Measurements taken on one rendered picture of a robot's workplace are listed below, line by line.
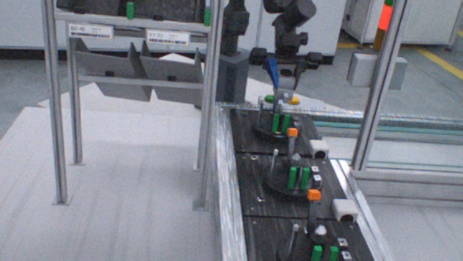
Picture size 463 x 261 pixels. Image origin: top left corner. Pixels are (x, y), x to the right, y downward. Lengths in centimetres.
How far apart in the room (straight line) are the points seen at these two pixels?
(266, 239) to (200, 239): 20
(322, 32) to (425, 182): 343
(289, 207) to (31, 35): 351
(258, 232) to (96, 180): 49
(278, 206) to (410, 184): 41
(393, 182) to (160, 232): 60
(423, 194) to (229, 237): 59
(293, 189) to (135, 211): 37
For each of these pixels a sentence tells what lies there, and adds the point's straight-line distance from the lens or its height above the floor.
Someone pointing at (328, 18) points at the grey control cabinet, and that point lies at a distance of 466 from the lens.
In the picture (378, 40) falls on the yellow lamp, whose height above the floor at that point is 128.
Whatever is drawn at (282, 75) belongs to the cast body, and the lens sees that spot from 126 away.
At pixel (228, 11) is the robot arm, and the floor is 120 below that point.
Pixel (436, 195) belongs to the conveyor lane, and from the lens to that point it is 139.
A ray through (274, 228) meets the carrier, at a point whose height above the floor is 97.
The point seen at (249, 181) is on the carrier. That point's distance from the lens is 112.
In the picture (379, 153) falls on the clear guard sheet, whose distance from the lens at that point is 127.
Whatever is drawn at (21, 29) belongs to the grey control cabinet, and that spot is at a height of 27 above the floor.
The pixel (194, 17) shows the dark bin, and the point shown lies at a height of 131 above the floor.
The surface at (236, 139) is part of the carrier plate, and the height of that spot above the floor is 97.
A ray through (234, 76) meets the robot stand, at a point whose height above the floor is 101.
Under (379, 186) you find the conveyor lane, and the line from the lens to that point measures 131.
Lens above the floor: 159
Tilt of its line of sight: 28 degrees down
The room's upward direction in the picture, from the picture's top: 7 degrees clockwise
